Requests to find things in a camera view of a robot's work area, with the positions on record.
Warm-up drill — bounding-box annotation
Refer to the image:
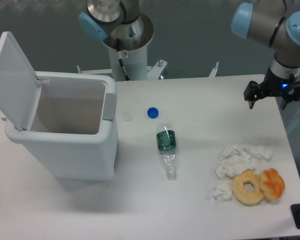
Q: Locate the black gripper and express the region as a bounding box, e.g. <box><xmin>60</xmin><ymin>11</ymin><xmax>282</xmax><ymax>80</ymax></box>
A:
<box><xmin>244</xmin><ymin>68</ymin><xmax>300</xmax><ymax>110</ymax></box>

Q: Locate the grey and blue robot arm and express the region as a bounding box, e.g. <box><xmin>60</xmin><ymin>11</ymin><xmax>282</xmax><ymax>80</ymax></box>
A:
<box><xmin>78</xmin><ymin>0</ymin><xmax>300</xmax><ymax>108</ymax></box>

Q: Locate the clear bottle with green label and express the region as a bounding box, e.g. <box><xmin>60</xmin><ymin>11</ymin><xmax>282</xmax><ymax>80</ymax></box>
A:
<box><xmin>156</xmin><ymin>123</ymin><xmax>177</xmax><ymax>181</ymax></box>

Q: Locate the blue bottle cap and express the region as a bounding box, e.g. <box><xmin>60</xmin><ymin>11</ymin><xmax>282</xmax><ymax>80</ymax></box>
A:
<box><xmin>147</xmin><ymin>107</ymin><xmax>159</xmax><ymax>119</ymax></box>

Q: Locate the white bottle cap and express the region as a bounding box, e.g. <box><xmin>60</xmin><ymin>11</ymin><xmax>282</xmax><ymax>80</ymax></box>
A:
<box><xmin>122</xmin><ymin>112</ymin><xmax>132</xmax><ymax>122</ymax></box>

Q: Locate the large crumpled white tissue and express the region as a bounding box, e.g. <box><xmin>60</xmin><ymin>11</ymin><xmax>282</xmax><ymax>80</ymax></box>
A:
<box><xmin>214</xmin><ymin>144</ymin><xmax>274</xmax><ymax>180</ymax></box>

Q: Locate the orange glazed pastry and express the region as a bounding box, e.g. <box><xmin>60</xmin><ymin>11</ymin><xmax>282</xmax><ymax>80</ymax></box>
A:
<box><xmin>259</xmin><ymin>168</ymin><xmax>285</xmax><ymax>201</ymax></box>

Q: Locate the small crumpled white tissue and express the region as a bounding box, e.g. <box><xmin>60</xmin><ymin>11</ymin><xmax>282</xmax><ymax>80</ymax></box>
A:
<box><xmin>209</xmin><ymin>180</ymin><xmax>233</xmax><ymax>205</ymax></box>

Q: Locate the white trash bin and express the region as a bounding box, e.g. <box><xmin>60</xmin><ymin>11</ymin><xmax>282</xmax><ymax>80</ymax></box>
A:
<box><xmin>5</xmin><ymin>71</ymin><xmax>118</xmax><ymax>181</ymax></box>

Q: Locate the white trash bin lid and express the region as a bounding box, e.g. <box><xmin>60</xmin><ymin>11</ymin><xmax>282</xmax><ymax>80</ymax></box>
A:
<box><xmin>0</xmin><ymin>31</ymin><xmax>49</xmax><ymax>131</ymax></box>

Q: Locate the plain ring donut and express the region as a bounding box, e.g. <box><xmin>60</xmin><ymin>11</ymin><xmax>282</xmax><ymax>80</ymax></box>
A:
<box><xmin>231</xmin><ymin>171</ymin><xmax>264</xmax><ymax>205</ymax></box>

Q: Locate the white bracket with bolt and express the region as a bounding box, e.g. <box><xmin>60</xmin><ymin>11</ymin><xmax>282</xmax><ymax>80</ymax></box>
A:
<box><xmin>147</xmin><ymin>59</ymin><xmax>168</xmax><ymax>80</ymax></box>

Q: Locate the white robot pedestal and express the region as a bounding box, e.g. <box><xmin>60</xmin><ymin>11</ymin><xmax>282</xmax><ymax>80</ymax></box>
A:
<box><xmin>103</xmin><ymin>13</ymin><xmax>154</xmax><ymax>81</ymax></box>

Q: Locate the black cable on pedestal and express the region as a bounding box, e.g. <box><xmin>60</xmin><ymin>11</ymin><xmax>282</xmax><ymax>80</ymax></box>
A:
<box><xmin>115</xmin><ymin>38</ymin><xmax>130</xmax><ymax>82</ymax></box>

